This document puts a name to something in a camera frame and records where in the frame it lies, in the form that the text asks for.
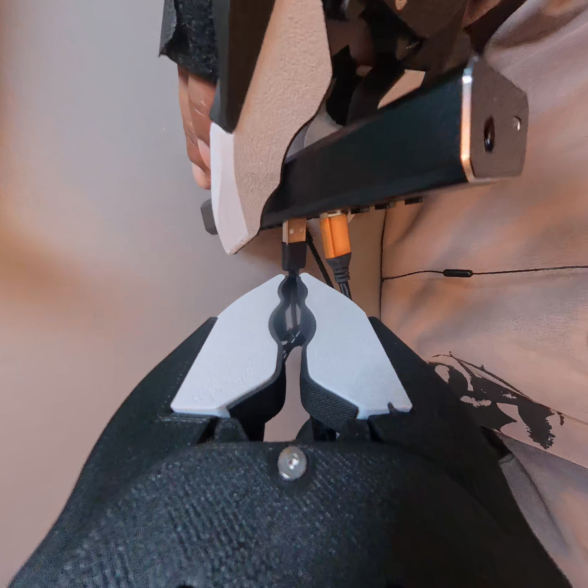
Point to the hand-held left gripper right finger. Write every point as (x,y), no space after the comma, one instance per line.
(349,358)

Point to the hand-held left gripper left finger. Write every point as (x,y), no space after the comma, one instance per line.
(234,358)

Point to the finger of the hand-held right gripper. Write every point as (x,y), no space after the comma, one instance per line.
(413,20)
(275,92)

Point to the black usb hub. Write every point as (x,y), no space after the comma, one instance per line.
(390,151)

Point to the person's right hand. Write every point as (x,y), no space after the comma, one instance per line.
(197,128)

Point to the black fabric cuff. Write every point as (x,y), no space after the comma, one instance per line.
(193,36)

